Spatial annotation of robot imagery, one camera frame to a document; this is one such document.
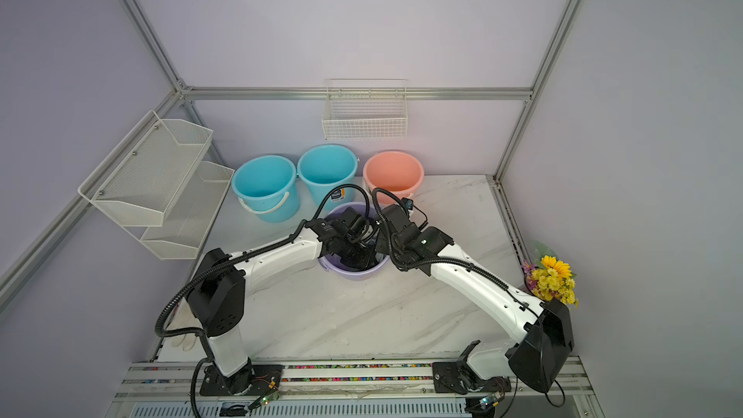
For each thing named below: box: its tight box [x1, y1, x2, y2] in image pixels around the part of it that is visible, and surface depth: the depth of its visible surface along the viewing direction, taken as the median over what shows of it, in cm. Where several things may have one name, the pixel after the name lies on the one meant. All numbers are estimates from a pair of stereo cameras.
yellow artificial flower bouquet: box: [520, 239, 580, 308], surface depth 69 cm
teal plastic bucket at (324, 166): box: [297, 143, 359, 212], surface depth 106 cm
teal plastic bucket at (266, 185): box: [231, 154, 300, 223], surface depth 100 cm
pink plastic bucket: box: [362, 150, 425, 200], surface depth 103 cm
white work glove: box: [165, 298, 203, 352], surface depth 84 cm
